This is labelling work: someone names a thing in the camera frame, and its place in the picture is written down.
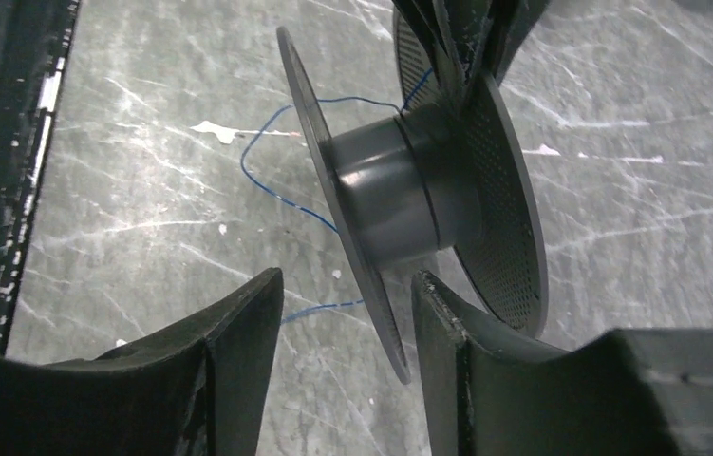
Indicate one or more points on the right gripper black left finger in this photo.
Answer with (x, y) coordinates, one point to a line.
(195, 387)

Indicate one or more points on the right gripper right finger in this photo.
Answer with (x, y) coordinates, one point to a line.
(489, 390)

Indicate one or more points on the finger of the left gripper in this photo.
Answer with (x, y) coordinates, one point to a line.
(513, 20)
(447, 32)

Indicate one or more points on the black spool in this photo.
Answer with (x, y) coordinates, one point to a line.
(446, 172)

